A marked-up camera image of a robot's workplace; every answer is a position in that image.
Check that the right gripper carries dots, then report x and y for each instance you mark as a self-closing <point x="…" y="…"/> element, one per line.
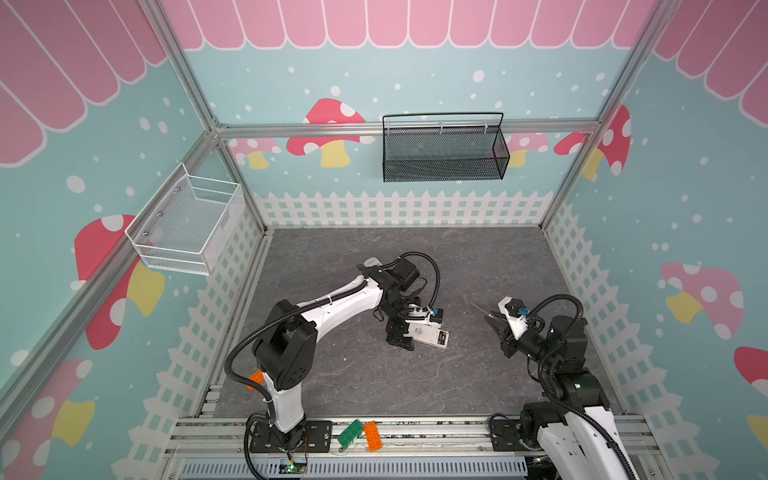
<point x="509" y="336"/>

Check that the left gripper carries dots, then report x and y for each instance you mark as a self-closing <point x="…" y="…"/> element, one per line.
<point x="392" y="338"/>

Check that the clear handle screwdriver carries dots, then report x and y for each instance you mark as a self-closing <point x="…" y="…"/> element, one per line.
<point x="483" y="310"/>

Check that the white remote control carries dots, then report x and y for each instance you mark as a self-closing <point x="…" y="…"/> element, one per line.
<point x="372" y="263"/>
<point x="428" y="333"/>

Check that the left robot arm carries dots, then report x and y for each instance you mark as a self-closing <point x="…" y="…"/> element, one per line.
<point x="275" y="358"/>

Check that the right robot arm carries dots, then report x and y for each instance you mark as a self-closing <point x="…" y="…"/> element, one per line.
<point x="573" y="424"/>

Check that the green toy brick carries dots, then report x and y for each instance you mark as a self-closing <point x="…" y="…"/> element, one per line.
<point x="350" y="434"/>

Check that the orange toy brick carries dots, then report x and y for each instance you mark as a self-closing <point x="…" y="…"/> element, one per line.
<point x="372" y="436"/>

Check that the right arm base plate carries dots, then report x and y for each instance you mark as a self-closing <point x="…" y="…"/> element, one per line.
<point x="513" y="434"/>

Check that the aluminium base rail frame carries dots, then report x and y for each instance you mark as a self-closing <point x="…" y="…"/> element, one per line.
<point x="412" y="447"/>

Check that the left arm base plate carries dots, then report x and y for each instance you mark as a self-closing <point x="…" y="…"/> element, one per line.
<point x="308" y="436"/>

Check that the black mesh wall basket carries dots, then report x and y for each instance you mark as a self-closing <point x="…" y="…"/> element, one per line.
<point x="441" y="147"/>

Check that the white wire wall basket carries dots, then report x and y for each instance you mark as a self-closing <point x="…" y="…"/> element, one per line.
<point x="187" y="224"/>

